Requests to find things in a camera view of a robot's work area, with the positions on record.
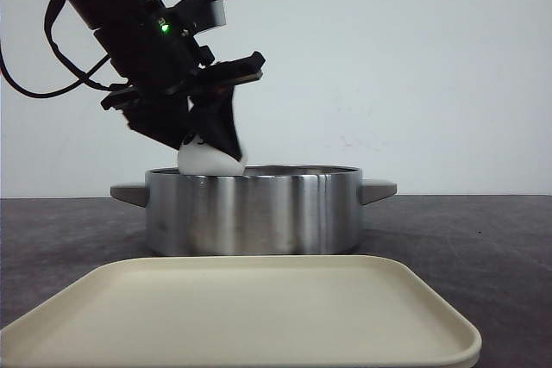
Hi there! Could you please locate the stainless steel steamer pot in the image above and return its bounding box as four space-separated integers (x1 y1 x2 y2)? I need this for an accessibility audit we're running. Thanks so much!
110 165 397 256

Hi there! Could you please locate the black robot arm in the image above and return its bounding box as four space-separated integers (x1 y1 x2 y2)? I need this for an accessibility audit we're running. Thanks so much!
44 0 265 159

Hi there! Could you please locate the panda bun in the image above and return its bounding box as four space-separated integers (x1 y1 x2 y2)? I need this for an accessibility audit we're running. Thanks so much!
178 126 247 176

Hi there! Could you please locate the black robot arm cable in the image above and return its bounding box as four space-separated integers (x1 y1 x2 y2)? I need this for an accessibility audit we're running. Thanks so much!
0 0 130 98

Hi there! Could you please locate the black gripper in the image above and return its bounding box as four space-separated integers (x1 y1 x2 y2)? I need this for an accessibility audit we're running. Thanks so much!
92 3 264 161

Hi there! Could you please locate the cream rectangular plastic tray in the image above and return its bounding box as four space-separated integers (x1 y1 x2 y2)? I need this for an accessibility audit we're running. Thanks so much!
1 255 482 367

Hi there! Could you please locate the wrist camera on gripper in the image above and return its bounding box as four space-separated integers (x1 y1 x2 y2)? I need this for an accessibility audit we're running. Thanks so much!
172 0 226 34

